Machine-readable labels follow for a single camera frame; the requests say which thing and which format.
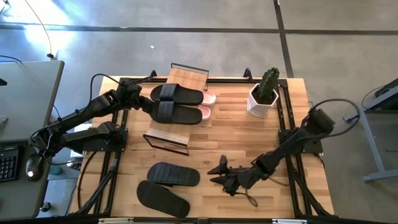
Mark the small black desk object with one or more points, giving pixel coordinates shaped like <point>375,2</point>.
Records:
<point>2,81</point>

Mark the black device on side table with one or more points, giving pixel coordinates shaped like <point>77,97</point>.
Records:
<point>390,93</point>

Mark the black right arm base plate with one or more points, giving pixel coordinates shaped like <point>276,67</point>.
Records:
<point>311,147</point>

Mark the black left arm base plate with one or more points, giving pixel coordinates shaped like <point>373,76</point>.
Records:
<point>119,145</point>

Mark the white hexagonal plant pot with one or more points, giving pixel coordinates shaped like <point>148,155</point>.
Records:
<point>258,109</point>

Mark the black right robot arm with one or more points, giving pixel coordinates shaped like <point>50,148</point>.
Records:
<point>280,155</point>

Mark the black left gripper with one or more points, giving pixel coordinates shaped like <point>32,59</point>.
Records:
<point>140,100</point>

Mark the grey metal side table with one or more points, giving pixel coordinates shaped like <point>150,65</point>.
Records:
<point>371,146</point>

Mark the white paper sheet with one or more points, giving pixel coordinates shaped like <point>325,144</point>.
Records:
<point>77,153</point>

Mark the black rubber slide sandal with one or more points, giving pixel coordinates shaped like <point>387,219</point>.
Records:
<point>183,116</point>
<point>174,175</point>
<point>161,199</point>
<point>186,96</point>

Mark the black frame bracket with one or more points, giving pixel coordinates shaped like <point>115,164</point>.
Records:
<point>153,74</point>
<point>247,74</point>

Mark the small bottle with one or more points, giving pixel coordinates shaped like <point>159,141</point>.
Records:
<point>74,164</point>

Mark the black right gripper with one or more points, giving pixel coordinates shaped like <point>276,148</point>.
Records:
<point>237,182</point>

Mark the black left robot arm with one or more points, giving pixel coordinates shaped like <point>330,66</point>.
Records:
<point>93,107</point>

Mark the white label strip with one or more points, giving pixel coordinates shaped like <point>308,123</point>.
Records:
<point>116,220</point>
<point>289,221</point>

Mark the grey office desk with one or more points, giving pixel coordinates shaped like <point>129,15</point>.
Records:
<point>25,99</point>

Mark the wooden shelf black metal frame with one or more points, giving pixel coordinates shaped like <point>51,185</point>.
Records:
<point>169,133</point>

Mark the black desk caster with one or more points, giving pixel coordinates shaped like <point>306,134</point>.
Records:
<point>45,207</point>

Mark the black aluminium table frame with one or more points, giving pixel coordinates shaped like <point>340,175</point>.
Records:
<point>296,193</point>

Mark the green cactus plant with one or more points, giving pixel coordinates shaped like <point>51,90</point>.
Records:
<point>269,84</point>

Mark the black computer keyboard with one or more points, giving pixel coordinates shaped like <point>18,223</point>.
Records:
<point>7,165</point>

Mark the pink rubber slide sandal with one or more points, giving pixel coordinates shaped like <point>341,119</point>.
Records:
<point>205,113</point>
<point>210,99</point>

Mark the black computer mouse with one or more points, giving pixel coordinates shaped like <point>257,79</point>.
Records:
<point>34,169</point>

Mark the small teal object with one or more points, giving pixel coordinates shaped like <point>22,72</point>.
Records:
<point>56,170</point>

